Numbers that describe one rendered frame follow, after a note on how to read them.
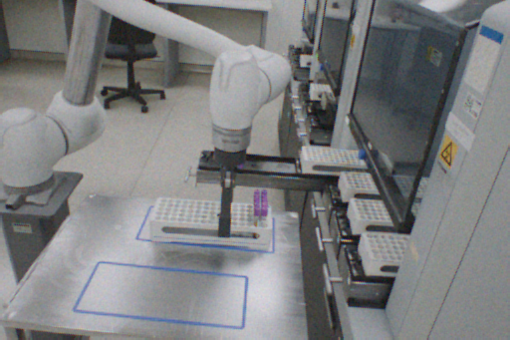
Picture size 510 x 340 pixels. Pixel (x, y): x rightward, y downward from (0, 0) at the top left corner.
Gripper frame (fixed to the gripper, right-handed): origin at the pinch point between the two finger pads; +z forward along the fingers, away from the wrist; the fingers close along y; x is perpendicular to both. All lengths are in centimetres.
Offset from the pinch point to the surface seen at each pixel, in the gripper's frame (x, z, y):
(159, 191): -45, 88, -137
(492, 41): 39, -52, 21
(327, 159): 31.8, 0.8, -36.2
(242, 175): 4.2, 7.6, -32.6
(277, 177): 15.7, 7.3, -32.4
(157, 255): -15.2, 5.4, 10.0
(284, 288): 14.3, 5.3, 17.9
